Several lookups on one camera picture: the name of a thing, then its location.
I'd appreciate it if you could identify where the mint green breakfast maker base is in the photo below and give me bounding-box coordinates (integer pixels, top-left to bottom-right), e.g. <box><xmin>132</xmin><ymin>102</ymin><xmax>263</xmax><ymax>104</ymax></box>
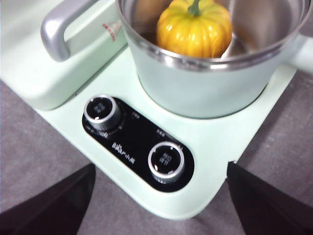
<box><xmin>36</xmin><ymin>46</ymin><xmax>298</xmax><ymax>219</ymax></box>

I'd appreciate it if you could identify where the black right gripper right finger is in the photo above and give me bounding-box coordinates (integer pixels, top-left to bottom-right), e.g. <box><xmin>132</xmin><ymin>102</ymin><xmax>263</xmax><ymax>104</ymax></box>
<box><xmin>226</xmin><ymin>161</ymin><xmax>313</xmax><ymax>235</ymax></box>

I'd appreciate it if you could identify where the small yellow pumpkin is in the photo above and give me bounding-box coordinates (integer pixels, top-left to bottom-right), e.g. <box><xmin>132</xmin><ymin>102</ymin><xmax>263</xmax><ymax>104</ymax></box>
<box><xmin>156</xmin><ymin>0</ymin><xmax>233</xmax><ymax>59</ymax></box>

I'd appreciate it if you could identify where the silver control knob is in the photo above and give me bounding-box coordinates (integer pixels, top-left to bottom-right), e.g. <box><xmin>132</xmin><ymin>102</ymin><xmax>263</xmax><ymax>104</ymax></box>
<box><xmin>83</xmin><ymin>94</ymin><xmax>122</xmax><ymax>134</ymax></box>
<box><xmin>147</xmin><ymin>141</ymin><xmax>186</xmax><ymax>184</ymax></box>

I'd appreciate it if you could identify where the green griddle cover, silver handle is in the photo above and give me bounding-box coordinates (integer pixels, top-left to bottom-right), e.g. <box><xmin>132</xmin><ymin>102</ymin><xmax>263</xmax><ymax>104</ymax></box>
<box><xmin>0</xmin><ymin>0</ymin><xmax>128</xmax><ymax>111</ymax></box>

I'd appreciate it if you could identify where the small green steamer pot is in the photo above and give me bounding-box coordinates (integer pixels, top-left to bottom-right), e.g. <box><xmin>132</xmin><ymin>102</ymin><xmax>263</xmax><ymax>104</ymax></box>
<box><xmin>116</xmin><ymin>0</ymin><xmax>313</xmax><ymax>120</ymax></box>

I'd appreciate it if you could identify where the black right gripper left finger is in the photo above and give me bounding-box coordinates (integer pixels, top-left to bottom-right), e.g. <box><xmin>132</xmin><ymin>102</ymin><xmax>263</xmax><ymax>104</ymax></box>
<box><xmin>0</xmin><ymin>163</ymin><xmax>96</xmax><ymax>235</ymax></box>

